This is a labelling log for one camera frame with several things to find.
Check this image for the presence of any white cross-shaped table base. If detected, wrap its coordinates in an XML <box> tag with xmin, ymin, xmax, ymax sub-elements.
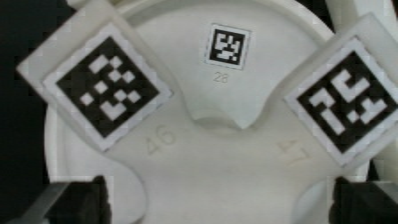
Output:
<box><xmin>18</xmin><ymin>0</ymin><xmax>398</xmax><ymax>224</ymax></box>

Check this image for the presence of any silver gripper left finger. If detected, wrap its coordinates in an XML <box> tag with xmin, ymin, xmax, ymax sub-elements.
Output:
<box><xmin>16</xmin><ymin>176</ymin><xmax>112</xmax><ymax>224</ymax></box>

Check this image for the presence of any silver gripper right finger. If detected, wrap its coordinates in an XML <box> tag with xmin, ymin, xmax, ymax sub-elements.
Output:
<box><xmin>329</xmin><ymin>177</ymin><xmax>398</xmax><ymax>224</ymax></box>

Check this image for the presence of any white round table top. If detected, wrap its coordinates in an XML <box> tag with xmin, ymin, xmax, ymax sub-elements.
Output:
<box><xmin>43</xmin><ymin>0</ymin><xmax>345</xmax><ymax>224</ymax></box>

